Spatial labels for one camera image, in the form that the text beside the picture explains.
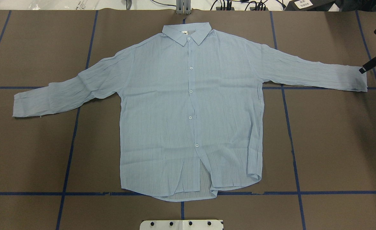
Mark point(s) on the aluminium frame post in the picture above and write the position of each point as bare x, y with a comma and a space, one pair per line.
183, 7

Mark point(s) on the clear plastic bag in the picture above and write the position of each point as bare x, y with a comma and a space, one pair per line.
63, 4

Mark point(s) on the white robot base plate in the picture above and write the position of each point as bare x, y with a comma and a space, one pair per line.
198, 224

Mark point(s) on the dark box with label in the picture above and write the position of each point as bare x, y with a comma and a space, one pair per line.
309, 5

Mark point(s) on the light blue button-up shirt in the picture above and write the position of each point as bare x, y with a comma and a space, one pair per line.
192, 105

